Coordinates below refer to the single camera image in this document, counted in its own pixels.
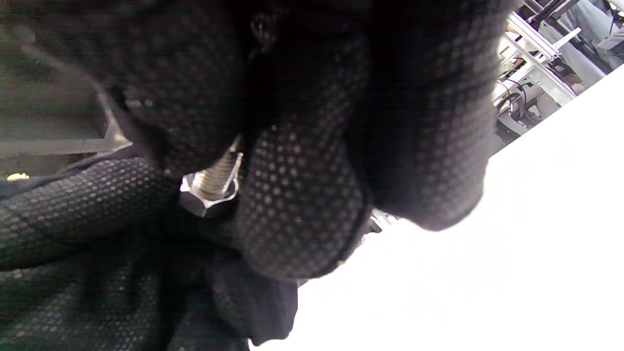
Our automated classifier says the silver threaded screw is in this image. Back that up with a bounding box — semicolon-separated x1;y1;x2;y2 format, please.
197;138;244;201

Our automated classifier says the person's right hand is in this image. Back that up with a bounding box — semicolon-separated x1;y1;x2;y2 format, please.
73;0;518;279

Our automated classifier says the person's left hand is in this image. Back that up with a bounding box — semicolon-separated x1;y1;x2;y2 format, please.
0;155;299;351

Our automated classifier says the silver hex nut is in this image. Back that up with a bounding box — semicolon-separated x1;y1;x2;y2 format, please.
178;170;240;218

